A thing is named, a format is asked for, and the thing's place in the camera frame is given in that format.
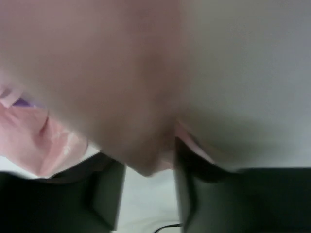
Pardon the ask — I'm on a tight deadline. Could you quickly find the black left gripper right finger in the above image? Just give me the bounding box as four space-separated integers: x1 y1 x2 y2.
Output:
175 139 311 233

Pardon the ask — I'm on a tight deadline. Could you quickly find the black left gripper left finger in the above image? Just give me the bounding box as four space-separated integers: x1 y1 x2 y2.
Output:
0 153 125 233

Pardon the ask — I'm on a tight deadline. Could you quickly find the pink printed pillowcase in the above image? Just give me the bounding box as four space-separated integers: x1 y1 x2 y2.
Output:
0 0 208 176

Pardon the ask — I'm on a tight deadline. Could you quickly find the white pillow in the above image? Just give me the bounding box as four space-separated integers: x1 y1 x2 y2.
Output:
182 0 311 171

